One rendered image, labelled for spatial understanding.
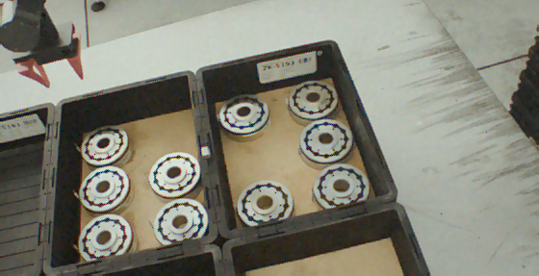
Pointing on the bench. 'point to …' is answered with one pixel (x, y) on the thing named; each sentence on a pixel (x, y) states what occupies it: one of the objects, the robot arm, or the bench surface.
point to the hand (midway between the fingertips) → (64, 78)
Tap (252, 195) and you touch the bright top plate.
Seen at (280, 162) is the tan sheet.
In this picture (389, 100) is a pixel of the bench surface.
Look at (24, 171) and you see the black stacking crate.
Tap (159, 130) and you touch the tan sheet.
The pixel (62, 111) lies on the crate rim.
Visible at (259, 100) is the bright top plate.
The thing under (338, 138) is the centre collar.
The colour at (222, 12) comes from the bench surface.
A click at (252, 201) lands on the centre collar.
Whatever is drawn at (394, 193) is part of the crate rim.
